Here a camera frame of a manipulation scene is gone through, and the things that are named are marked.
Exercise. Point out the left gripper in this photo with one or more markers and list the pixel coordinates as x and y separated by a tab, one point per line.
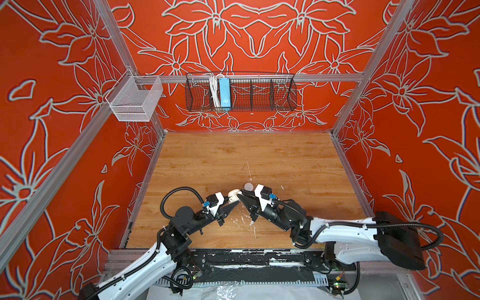
222	212

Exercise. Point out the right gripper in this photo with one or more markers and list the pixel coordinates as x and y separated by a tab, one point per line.
255	210

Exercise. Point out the white earbud charging case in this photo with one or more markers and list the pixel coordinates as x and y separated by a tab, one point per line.
233	195

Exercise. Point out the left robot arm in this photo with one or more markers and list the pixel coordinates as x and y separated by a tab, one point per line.
169	256

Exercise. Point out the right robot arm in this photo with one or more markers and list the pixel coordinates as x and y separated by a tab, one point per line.
379	238

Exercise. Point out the white round puck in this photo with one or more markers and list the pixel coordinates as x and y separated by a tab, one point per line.
248	186

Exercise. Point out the blue white box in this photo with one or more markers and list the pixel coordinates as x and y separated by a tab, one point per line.
225	93

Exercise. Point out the clear plastic bin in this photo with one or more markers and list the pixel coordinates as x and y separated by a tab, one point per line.
135	98

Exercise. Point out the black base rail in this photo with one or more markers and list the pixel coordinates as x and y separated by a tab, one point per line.
263	266

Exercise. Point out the black wire basket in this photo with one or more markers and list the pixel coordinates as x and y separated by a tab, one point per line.
250	92

